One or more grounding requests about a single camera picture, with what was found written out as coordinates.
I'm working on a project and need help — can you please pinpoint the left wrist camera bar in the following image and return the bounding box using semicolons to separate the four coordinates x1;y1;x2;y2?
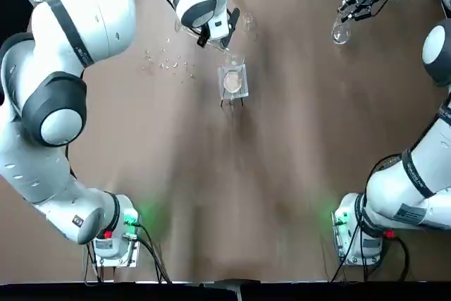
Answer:
227;7;241;48

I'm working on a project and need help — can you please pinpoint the small clear glass beaker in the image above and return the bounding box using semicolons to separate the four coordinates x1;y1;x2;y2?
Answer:
242;13;257;39

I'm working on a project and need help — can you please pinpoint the large clear glass beaker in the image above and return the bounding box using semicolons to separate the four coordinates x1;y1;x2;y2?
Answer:
220;52;247;93

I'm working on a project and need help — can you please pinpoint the clear glass conical flask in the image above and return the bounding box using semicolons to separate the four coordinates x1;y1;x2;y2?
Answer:
330;18;352;46

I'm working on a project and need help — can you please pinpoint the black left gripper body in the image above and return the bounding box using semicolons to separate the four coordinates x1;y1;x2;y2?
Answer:
197;25;211;49

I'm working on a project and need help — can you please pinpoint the square gauze plate white centre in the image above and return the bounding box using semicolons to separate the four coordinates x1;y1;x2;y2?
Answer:
218;63;250;99

